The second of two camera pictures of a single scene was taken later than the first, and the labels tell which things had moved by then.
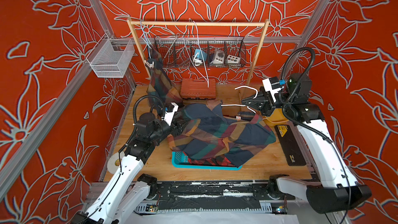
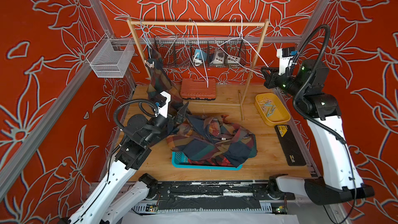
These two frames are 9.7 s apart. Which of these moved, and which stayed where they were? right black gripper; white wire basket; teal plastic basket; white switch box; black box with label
Moved: right black gripper
Stayed: white wire basket; black box with label; white switch box; teal plastic basket
